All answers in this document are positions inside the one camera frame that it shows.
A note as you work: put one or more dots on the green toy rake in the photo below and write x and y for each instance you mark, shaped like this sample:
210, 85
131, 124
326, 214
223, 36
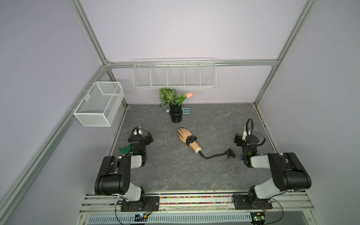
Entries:
125, 150

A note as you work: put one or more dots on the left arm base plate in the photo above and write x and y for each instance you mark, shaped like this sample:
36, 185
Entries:
147, 204

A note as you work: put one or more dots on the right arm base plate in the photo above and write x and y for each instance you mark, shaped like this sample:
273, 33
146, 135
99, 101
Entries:
244, 202

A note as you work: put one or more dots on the white wire basket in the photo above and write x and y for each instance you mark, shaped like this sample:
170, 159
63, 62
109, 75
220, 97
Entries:
100, 105

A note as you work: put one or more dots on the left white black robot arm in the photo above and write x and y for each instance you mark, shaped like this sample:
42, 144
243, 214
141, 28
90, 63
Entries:
113, 178

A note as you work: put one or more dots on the mannequin hand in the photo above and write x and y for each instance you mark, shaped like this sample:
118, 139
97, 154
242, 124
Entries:
184, 133

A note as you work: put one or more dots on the light blue plastic block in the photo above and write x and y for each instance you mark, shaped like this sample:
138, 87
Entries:
184, 110

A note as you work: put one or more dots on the black wrist watch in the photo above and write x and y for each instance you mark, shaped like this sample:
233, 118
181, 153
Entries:
190, 140

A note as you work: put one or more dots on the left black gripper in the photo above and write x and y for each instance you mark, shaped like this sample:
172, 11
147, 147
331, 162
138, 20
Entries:
147, 138

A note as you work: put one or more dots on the green artificial plant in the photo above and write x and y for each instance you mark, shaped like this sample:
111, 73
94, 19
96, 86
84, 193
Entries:
170, 97

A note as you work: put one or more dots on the white slotted cable duct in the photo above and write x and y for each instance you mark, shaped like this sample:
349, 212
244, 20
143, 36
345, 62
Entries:
171, 218

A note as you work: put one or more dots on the black plant pot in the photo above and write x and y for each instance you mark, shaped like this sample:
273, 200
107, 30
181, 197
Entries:
176, 113

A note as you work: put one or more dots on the long white wire shelf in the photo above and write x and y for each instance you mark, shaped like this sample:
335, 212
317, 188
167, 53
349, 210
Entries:
174, 73

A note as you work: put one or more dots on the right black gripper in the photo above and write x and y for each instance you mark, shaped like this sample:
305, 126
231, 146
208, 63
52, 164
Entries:
239, 139

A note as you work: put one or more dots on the left small circuit board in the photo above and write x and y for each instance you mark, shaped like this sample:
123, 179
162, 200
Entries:
140, 217

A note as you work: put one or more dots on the right green circuit board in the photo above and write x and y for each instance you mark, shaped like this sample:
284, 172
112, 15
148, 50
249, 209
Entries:
258, 217

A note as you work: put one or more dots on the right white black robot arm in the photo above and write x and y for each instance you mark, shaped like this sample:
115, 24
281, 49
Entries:
287, 172

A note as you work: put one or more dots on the aluminium front rail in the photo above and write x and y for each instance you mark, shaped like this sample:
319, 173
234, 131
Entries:
198, 202

